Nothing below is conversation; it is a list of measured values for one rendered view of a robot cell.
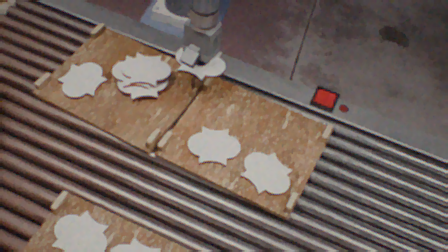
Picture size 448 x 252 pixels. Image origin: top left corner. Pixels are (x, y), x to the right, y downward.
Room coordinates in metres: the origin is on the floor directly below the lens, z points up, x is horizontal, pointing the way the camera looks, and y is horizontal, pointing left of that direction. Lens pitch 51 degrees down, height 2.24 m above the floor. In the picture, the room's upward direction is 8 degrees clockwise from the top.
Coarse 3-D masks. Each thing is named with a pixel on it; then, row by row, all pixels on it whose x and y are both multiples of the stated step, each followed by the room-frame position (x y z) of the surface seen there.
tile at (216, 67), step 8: (176, 56) 1.15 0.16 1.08; (216, 56) 1.17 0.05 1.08; (208, 64) 1.14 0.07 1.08; (216, 64) 1.14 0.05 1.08; (224, 64) 1.15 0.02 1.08; (184, 72) 1.10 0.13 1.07; (192, 72) 1.10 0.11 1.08; (200, 72) 1.10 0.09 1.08; (208, 72) 1.11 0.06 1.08; (216, 72) 1.11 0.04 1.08; (200, 80) 1.08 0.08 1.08
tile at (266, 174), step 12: (252, 156) 0.94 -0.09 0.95; (264, 156) 0.94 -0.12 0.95; (252, 168) 0.90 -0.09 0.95; (264, 168) 0.90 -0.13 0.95; (276, 168) 0.91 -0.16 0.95; (252, 180) 0.86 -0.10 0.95; (264, 180) 0.86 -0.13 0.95; (276, 180) 0.87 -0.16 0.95; (288, 180) 0.88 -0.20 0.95; (276, 192) 0.83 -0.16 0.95
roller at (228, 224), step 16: (0, 128) 0.95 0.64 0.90; (16, 128) 0.94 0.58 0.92; (32, 128) 0.95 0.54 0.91; (48, 144) 0.90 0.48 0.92; (64, 144) 0.91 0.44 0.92; (80, 160) 0.87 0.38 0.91; (96, 160) 0.87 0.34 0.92; (112, 176) 0.83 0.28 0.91; (128, 176) 0.83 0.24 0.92; (144, 192) 0.80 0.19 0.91; (160, 192) 0.80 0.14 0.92; (176, 208) 0.77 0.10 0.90; (192, 208) 0.76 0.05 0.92; (208, 208) 0.77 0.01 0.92; (224, 224) 0.73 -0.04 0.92; (240, 224) 0.74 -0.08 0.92; (256, 240) 0.70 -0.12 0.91; (272, 240) 0.70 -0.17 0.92
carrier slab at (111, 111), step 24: (96, 48) 1.28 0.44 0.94; (120, 48) 1.30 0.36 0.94; (144, 48) 1.31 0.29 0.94; (48, 96) 1.06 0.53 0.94; (96, 96) 1.08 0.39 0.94; (120, 96) 1.10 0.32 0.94; (168, 96) 1.12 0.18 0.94; (192, 96) 1.14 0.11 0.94; (96, 120) 1.00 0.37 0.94; (120, 120) 1.01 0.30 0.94; (144, 120) 1.02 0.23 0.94; (168, 120) 1.03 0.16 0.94; (144, 144) 0.94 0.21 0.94
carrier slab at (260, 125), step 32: (224, 96) 1.16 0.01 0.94; (256, 96) 1.17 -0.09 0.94; (192, 128) 1.02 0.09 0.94; (224, 128) 1.03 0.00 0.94; (256, 128) 1.05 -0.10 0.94; (288, 128) 1.07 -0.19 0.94; (320, 128) 1.08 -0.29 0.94; (192, 160) 0.90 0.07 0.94; (288, 160) 0.95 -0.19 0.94; (256, 192) 0.83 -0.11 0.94; (288, 192) 0.84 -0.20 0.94
